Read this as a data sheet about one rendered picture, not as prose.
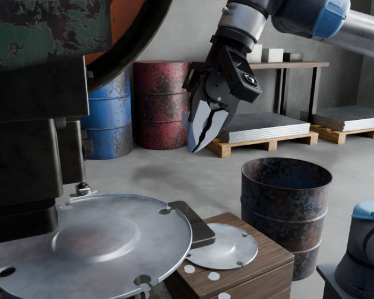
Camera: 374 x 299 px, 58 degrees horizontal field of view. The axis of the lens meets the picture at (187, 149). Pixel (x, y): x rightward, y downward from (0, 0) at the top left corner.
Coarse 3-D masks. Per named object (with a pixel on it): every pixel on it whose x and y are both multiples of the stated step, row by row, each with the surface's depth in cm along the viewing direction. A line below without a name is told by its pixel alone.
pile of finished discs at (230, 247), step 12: (216, 228) 135; (228, 228) 135; (216, 240) 126; (228, 240) 126; (240, 240) 127; (252, 240) 127; (192, 252) 120; (204, 252) 120; (216, 252) 119; (228, 252) 119; (240, 252) 120; (252, 252) 120; (204, 264) 113; (216, 264) 113; (228, 264) 113
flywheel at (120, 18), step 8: (112, 0) 73; (120, 0) 74; (128, 0) 75; (136, 0) 75; (144, 0) 76; (112, 8) 74; (120, 8) 74; (128, 8) 75; (136, 8) 76; (112, 16) 74; (120, 16) 75; (128, 16) 76; (136, 16) 76; (112, 24) 75; (120, 24) 75; (128, 24) 76; (112, 32) 75; (120, 32) 76; (112, 40) 76; (88, 56) 75; (96, 56) 75; (88, 64) 75
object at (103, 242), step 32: (64, 224) 55; (96, 224) 54; (128, 224) 54; (160, 224) 55; (0, 256) 47; (32, 256) 47; (64, 256) 46; (96, 256) 46; (128, 256) 47; (160, 256) 47; (0, 288) 40; (32, 288) 40; (64, 288) 40; (96, 288) 40; (128, 288) 40
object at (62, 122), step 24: (48, 120) 37; (72, 120) 41; (0, 144) 36; (24, 144) 37; (48, 144) 38; (72, 144) 41; (0, 168) 36; (24, 168) 37; (48, 168) 38; (72, 168) 42; (0, 192) 37; (24, 192) 38; (48, 192) 39
